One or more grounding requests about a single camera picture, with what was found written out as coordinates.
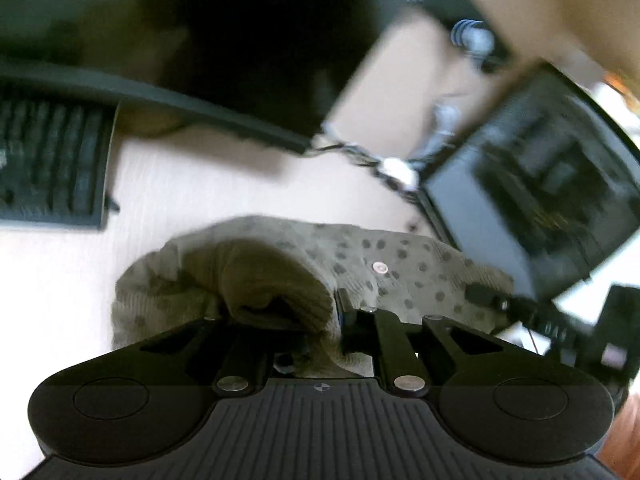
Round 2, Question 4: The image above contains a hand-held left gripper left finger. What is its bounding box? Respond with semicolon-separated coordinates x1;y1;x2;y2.
134;316;308;395

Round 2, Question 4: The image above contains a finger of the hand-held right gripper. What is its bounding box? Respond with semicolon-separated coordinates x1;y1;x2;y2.
464;284;568;333

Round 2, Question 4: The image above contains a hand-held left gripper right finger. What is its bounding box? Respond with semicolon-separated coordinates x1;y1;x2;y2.
335;287;507;396

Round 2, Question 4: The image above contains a grey spotted knit sweater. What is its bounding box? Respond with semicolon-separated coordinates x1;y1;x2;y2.
111;215;516;379

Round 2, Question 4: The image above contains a person's right forearm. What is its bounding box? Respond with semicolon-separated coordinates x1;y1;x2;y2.
596;389;640;480

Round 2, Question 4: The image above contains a black tablet screen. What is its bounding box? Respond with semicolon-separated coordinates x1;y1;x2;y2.
417;61;640;303

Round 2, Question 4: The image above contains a white plug adapter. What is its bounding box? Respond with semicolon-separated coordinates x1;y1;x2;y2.
379;156;420;187

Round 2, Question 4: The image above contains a white blue round object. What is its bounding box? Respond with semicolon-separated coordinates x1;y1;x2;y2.
451;18;497;58

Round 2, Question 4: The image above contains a black keyboard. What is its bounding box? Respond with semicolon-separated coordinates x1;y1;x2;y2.
0;96;120;232

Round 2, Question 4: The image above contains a dark monitor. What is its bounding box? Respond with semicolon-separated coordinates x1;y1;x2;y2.
0;0;481;157

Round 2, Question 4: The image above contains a black cable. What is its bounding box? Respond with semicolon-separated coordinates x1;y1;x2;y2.
304;132;426;201

